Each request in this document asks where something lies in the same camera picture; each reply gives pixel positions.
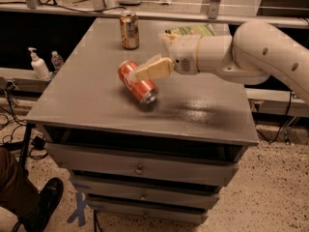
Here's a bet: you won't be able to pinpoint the blue tape cross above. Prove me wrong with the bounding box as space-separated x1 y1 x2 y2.
67 190 93 228

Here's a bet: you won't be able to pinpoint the green chip bag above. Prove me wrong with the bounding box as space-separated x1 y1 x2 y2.
165 24 215 36

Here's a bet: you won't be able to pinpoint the brown trouser leg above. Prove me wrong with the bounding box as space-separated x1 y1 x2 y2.
0 148 40 218

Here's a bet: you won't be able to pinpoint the grey drawer cabinet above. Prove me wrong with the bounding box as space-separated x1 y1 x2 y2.
26 18 258 224

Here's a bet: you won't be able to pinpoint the white pump bottle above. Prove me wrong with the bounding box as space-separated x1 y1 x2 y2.
28 47 49 80

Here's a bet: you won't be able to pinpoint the gold soda can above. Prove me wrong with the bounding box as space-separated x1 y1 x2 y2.
120 11 139 49

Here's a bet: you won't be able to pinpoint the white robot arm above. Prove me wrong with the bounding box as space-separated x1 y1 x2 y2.
130 22 309 103

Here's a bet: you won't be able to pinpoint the middle drawer knob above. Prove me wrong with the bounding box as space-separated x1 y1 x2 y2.
139 193 147 201

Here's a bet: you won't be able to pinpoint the small clear bottle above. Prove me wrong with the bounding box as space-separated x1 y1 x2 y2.
51 51 64 72

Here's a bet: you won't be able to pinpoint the top drawer knob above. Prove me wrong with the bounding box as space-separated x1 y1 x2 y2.
134 165 144 175

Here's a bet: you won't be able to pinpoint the drawer knob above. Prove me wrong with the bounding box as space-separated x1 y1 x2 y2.
139 193 147 201
134 165 144 175

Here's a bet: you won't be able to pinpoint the black floor cables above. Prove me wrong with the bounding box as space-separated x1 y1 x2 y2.
0 80 49 161

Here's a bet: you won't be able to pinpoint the red coke can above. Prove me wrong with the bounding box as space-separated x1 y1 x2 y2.
118 60 158 104

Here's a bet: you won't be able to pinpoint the black shoe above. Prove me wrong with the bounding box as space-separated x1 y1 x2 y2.
19 177 64 232

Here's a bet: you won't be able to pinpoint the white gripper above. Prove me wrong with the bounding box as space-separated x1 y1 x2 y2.
133 33 200 81

